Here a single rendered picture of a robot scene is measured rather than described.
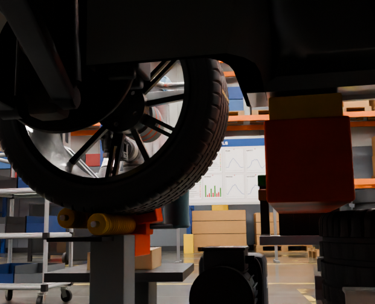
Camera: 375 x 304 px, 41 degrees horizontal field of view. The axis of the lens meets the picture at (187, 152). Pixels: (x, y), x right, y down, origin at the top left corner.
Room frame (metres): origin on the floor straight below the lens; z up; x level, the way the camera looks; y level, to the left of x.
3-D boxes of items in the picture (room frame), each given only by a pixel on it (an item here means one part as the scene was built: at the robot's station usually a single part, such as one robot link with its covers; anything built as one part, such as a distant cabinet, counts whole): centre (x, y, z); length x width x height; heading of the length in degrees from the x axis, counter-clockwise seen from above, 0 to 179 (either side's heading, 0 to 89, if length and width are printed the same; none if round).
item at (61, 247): (8.85, 2.03, 0.49); 1.26 x 0.85 x 0.97; 83
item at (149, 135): (1.68, 0.16, 0.85); 0.21 x 0.14 x 0.14; 168
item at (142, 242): (1.57, 0.19, 0.48); 0.16 x 0.12 x 0.17; 168
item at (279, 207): (1.18, -0.28, 0.69); 0.52 x 0.17 x 0.35; 168
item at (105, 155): (1.87, 0.30, 0.83); 0.04 x 0.04 x 0.16
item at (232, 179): (7.51, -0.56, 0.98); 1.50 x 0.50 x 1.95; 85
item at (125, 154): (1.99, 0.27, 0.80); 0.12 x 0.08 x 0.09; 168
